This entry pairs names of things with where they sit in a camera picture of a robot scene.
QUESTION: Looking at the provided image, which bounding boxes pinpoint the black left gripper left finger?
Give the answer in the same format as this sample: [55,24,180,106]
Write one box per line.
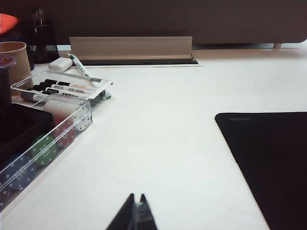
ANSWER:
[105,193,135,230]

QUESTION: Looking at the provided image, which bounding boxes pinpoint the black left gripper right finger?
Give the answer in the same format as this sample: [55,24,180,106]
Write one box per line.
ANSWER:
[133,193,159,230]

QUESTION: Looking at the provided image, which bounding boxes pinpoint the black mouse pad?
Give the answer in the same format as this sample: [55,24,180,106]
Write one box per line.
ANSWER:
[214,112,307,230]

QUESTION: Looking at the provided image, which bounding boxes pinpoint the clear acrylic chip case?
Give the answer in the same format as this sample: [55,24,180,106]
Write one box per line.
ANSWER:
[0,98,93,213]

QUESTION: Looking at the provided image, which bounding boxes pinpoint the red poker chip stack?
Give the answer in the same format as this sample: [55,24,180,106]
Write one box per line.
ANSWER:
[54,112,77,148]

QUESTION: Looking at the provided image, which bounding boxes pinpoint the green poker chip stack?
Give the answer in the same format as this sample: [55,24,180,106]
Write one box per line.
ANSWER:
[30,134,59,166]

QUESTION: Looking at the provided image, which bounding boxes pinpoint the white poker chip stack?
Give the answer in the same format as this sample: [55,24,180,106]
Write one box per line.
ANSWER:
[44,100,93,131]

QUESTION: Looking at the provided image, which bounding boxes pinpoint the blue poker chip stack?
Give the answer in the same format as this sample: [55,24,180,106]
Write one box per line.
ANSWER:
[0,153,38,191]

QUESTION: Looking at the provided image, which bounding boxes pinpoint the dark poker chip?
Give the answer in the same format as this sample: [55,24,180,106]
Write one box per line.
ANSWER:
[0,188,12,209]

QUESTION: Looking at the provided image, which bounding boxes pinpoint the black rectangular box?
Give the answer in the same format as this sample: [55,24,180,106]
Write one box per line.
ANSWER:
[0,103,55,164]

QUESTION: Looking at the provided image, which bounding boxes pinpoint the clear acrylic marker tray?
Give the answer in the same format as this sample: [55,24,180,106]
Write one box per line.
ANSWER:
[11,70,114,107]

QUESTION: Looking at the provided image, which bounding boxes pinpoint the black capped whiteboard marker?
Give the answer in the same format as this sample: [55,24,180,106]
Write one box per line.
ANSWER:
[45,87,96,100]
[44,79,99,92]
[33,84,94,95]

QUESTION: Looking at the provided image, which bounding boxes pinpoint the gray capped whiteboard marker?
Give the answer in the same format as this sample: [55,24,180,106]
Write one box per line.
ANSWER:
[20,92,61,103]

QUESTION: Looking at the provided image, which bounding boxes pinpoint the green and white marker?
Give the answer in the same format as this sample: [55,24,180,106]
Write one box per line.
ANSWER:
[67,52,101,88]

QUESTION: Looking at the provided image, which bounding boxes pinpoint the white eraser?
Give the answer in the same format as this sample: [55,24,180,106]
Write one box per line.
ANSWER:
[48,57,73,72]

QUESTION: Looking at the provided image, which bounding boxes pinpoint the dark cup with purple lid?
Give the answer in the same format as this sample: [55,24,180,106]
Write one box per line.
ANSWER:
[0,54,18,106]

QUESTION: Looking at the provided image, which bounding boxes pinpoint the brown paper cup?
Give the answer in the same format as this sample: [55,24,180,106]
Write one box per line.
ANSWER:
[0,41,34,96]

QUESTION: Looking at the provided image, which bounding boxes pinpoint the black mesh pen holder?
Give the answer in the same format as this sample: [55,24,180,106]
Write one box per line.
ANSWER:
[23,21,59,64]

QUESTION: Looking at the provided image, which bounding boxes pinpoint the orange cloth item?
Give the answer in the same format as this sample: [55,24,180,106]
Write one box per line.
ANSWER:
[0,13,19,35]

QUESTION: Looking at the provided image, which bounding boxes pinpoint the white cable tray lid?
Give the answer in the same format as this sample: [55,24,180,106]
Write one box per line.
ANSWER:
[69,36,193,61]

